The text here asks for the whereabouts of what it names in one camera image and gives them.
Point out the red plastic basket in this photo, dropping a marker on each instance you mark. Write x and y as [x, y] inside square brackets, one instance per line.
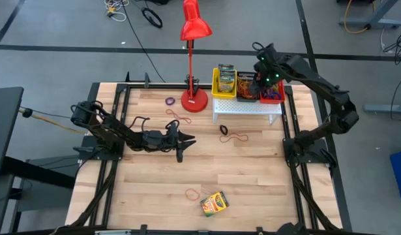
[281, 98]

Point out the yellow plastic basket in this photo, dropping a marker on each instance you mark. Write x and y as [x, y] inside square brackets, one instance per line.
[214, 88]

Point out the grey desk leg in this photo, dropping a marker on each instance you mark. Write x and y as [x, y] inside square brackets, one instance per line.
[369, 23]

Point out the red rubber band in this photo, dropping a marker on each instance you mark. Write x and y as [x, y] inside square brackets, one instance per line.
[179, 117]
[247, 138]

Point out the white perforated shelf riser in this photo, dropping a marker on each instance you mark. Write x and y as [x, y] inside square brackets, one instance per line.
[246, 107]

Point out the black plastic basket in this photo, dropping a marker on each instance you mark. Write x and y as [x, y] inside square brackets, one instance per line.
[246, 75]

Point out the blue plastic bin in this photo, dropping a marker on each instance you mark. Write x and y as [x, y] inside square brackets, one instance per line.
[400, 176]

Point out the grey desk foot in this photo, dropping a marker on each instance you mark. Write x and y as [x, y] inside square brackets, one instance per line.
[386, 108]

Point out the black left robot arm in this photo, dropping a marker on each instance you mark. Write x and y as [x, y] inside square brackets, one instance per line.
[115, 134]

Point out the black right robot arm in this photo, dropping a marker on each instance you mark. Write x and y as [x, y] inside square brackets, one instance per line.
[317, 81]

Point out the red desk lamp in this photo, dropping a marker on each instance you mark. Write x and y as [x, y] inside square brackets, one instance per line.
[194, 101]

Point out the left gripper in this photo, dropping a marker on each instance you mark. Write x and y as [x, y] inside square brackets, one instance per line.
[161, 140]

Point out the black side desk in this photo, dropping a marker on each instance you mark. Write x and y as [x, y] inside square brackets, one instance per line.
[4, 130]

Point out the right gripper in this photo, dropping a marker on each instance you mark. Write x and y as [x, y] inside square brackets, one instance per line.
[268, 73]

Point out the orange silicone band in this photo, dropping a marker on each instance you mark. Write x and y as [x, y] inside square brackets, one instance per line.
[186, 194]

